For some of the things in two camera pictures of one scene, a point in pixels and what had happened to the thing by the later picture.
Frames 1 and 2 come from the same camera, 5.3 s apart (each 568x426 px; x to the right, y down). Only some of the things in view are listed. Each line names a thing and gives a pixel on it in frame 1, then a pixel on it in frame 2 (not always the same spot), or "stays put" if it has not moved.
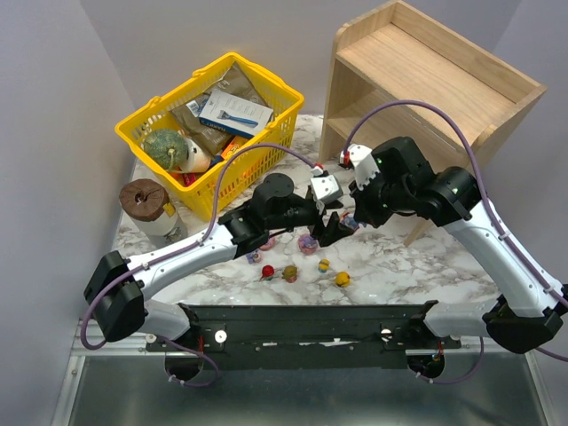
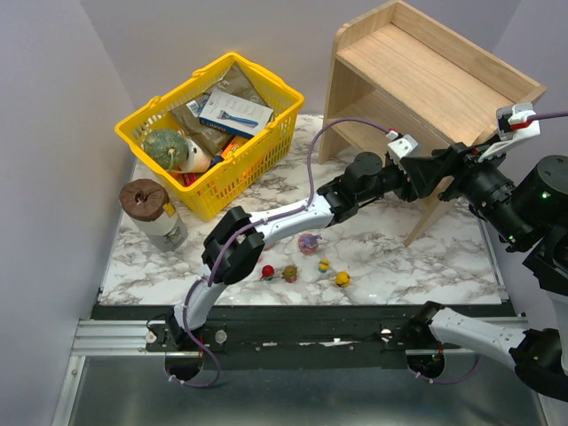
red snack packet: (187, 178) stays put
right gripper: (363, 212) to (464, 173)
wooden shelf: (392, 53) stays put
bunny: (306, 243) stays put
